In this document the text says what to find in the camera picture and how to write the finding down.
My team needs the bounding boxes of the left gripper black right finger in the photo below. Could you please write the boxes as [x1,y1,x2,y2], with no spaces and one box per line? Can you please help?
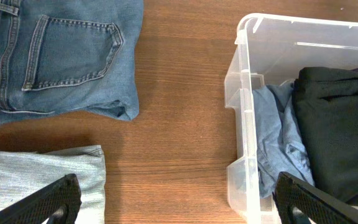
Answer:
[273,172,358,224]

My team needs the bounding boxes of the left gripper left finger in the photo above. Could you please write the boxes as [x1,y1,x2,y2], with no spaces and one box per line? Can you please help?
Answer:
[0,174,81,224]

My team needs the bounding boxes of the blue shirt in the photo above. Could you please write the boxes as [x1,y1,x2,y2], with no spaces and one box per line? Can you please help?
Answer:
[252,81,314,198]

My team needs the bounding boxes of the black garment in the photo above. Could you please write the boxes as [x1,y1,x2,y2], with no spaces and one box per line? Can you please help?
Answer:
[292,67,358,206]

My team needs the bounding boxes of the light blue folded jeans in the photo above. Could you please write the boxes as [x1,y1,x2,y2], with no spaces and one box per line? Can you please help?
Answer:
[0,145,106,223]

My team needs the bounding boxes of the clear plastic storage bin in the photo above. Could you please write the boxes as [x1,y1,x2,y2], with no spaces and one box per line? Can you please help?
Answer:
[224,13,358,223]

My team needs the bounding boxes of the dark blue folded jeans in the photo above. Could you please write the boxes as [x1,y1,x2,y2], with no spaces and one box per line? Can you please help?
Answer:
[0,0,144,125]

